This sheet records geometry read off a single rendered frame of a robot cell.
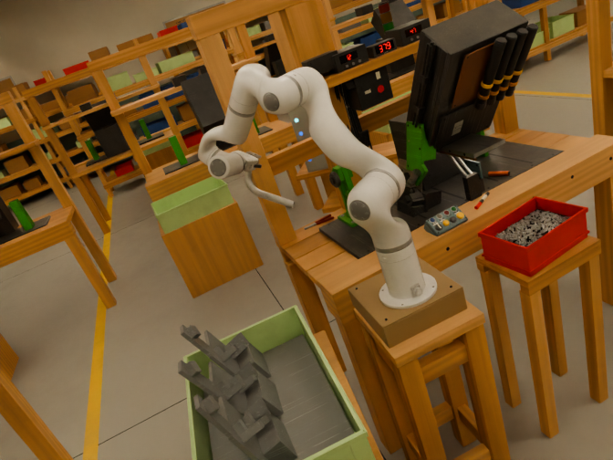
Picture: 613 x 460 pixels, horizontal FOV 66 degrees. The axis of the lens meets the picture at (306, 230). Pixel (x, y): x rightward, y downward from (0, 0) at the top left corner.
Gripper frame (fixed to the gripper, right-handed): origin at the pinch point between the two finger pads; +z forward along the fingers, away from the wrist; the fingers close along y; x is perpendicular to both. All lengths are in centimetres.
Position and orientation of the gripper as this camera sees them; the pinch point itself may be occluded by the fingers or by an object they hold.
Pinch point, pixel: (251, 159)
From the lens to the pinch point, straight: 197.5
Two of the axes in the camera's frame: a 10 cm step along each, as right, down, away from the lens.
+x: -3.4, 8.9, 3.1
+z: 2.6, -2.3, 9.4
